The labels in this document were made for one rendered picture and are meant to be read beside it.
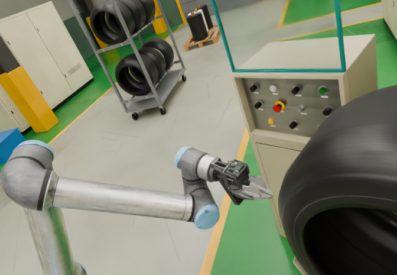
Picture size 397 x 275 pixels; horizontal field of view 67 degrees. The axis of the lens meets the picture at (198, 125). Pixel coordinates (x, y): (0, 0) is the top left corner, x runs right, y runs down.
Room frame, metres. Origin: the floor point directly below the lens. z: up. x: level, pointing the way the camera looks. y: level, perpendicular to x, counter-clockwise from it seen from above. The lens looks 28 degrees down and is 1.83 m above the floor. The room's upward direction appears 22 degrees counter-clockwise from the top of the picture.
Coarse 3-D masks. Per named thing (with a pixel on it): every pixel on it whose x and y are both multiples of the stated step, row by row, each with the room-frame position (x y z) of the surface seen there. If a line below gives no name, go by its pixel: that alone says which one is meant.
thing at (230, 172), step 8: (216, 160) 0.81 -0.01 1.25; (216, 168) 0.79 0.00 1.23; (224, 168) 0.76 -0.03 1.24; (232, 168) 0.75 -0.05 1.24; (240, 168) 0.74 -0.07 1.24; (248, 168) 0.75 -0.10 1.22; (216, 176) 0.80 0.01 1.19; (224, 176) 0.74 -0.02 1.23; (232, 176) 0.72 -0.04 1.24; (240, 176) 0.72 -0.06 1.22; (248, 176) 0.75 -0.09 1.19; (232, 184) 0.74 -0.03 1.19; (240, 184) 0.72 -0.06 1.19; (248, 184) 0.74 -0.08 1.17
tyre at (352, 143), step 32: (384, 96) 0.48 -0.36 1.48; (320, 128) 0.56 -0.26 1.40; (352, 128) 0.44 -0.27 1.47; (384, 128) 0.39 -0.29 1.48; (320, 160) 0.43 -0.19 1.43; (352, 160) 0.37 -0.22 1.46; (384, 160) 0.34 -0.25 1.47; (288, 192) 0.48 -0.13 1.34; (320, 192) 0.40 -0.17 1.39; (352, 192) 0.35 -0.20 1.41; (384, 192) 0.31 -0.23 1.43; (288, 224) 0.47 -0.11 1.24; (320, 224) 0.58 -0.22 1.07; (352, 224) 0.59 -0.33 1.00; (384, 224) 0.55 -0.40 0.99; (320, 256) 0.51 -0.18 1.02; (352, 256) 0.51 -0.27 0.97; (384, 256) 0.50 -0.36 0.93
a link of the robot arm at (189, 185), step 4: (184, 180) 0.89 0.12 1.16; (188, 180) 0.87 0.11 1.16; (192, 180) 0.87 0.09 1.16; (196, 180) 0.86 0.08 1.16; (200, 180) 0.87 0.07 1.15; (204, 180) 0.88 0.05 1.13; (184, 184) 0.89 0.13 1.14; (188, 184) 0.87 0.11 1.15; (192, 184) 0.87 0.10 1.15; (196, 184) 0.86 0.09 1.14; (200, 184) 0.86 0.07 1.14; (204, 184) 0.87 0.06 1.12; (184, 188) 0.89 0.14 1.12; (188, 188) 0.87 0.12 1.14; (192, 188) 0.85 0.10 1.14; (196, 188) 0.84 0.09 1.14; (208, 188) 0.85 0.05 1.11; (184, 192) 0.90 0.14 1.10; (188, 192) 0.85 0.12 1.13
